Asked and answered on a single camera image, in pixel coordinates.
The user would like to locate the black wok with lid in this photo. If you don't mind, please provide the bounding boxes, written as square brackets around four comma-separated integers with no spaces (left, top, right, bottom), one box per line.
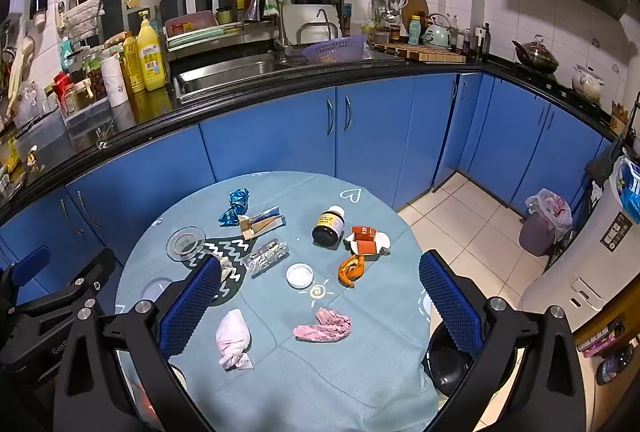
[511,34,561,74]

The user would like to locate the grey waste bin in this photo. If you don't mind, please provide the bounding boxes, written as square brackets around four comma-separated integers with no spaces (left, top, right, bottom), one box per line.
[518,211,561,258]

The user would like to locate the clear glass dish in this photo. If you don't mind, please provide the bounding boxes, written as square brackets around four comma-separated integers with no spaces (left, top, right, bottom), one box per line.
[166,225,207,262]

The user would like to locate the row of blue cabinet doors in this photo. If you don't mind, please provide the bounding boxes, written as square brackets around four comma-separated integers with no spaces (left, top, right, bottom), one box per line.
[0,70,618,313]

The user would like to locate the dark plastic bottle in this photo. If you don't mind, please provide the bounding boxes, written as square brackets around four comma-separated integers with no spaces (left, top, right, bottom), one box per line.
[595,343,636,385]

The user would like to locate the purple plastic basket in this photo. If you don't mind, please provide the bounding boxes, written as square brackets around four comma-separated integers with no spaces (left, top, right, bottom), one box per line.
[300,36,368,66]

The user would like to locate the blue foil snack wrapper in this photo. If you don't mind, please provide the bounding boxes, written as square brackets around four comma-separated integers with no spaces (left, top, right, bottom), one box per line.
[218,188,251,228]

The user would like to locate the pink package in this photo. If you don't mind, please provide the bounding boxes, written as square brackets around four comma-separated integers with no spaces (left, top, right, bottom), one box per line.
[580,329,618,358]

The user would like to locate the blue white package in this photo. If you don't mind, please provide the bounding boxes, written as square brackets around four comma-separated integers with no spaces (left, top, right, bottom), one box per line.
[612,157,640,223]

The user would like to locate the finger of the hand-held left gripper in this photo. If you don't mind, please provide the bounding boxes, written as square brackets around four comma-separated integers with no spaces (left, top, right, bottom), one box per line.
[14,248,117,319]
[0,246,52,313]

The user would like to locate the chrome sink faucet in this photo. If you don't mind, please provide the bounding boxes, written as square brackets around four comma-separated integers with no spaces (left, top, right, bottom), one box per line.
[250,0,293,60]

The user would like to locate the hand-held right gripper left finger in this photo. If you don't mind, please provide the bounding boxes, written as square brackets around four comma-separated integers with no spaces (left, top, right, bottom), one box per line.
[52,255,223,432]

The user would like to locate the torn white cardboard box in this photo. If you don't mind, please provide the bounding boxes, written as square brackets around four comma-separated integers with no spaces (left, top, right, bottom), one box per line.
[237,207,287,240]

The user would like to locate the green plastic tray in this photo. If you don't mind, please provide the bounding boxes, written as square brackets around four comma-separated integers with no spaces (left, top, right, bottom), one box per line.
[166,26,246,50]

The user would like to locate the black kitchen countertop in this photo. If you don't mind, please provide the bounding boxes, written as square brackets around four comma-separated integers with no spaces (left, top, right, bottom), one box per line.
[0,47,623,225]

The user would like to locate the large yellow detergent bottle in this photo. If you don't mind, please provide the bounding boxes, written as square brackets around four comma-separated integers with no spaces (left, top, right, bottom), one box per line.
[136,10,167,92]

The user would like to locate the amber oil bottle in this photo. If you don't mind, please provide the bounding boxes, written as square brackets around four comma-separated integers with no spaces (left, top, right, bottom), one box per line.
[121,32,143,94]

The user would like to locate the pink wrapper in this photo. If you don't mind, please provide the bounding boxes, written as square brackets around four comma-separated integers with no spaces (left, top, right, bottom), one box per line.
[292,307,352,343]

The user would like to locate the orange wrapper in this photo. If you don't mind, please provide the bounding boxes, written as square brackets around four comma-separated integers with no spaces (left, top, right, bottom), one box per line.
[338,253,367,288]

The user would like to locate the dark grey bag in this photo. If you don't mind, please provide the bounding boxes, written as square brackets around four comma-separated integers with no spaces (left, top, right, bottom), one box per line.
[585,145,623,185]

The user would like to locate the stainless steel sink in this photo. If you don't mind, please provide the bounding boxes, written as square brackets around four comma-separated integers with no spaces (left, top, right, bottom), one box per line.
[172,52,321,100]

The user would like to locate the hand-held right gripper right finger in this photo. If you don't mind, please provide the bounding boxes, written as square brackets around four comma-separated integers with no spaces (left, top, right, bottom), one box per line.
[419,250,587,432]

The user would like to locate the pink tissue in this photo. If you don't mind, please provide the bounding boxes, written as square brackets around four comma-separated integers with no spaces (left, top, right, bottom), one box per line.
[215,309,255,372]

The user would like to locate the trash bin with plastic bag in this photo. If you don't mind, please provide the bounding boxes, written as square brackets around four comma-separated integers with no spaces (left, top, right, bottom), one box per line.
[524,189,573,243]

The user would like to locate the mint green kettle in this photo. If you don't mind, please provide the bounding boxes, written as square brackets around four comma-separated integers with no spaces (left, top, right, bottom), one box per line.
[422,14,453,49]

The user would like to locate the brown medicine bottle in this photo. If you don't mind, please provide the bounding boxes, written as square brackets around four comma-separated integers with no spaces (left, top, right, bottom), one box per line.
[311,205,347,246]

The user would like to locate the cluster of food jars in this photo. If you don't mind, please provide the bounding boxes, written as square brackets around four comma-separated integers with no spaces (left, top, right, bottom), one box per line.
[50,47,108,113]

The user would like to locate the white appliance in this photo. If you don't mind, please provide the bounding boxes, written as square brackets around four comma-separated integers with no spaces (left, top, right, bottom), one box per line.
[520,177,640,333]

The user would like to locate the grey hanging cloth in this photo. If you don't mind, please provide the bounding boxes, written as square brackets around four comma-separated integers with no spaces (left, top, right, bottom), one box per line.
[62,0,107,40]

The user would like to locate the pink plastic container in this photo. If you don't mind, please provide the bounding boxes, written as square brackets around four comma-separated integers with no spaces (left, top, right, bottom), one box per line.
[164,10,218,38]

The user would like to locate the white round plastic lid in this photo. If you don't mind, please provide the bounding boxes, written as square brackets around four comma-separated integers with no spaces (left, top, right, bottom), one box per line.
[286,263,313,289]

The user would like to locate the stack of white paper cups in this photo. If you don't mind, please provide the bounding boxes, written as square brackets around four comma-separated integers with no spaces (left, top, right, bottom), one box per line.
[100,53,130,108]

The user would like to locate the round wooden cutting board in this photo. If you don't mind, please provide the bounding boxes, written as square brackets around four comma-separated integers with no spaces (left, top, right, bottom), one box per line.
[401,0,430,30]

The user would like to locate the torn orange white carton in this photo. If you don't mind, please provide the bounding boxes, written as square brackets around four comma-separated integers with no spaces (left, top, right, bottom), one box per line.
[345,225,392,259]

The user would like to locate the white ceramic pot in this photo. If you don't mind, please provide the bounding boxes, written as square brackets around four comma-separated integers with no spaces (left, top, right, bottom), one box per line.
[571,64,606,102]

